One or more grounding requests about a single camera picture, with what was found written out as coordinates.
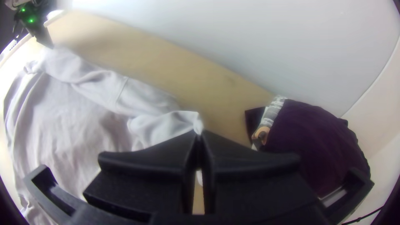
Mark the pile of folded clothes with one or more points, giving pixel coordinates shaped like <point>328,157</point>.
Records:
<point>312,140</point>

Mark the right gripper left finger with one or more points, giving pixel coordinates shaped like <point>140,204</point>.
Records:
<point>147,175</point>

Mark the light grey t-shirt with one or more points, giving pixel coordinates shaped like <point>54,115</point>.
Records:
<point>62,125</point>

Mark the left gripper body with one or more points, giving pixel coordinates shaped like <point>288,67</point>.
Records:
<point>42,36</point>

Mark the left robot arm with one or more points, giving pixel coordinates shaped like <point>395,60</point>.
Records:
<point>26,15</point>

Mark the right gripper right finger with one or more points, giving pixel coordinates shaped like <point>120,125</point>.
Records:
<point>250,181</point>

